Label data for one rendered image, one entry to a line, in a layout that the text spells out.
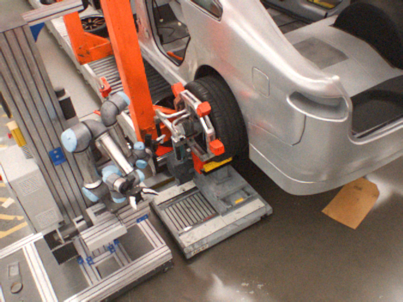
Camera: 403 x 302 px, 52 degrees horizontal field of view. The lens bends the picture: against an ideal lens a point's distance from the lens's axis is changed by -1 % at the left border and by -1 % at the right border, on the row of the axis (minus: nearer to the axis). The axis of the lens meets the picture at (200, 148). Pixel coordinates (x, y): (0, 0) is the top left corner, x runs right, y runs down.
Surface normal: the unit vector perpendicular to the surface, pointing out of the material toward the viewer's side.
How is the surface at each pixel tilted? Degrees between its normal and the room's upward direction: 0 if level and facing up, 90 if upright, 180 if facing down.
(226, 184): 0
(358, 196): 2
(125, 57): 90
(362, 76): 20
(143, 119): 90
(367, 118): 0
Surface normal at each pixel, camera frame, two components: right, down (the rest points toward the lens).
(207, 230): -0.11, -0.76
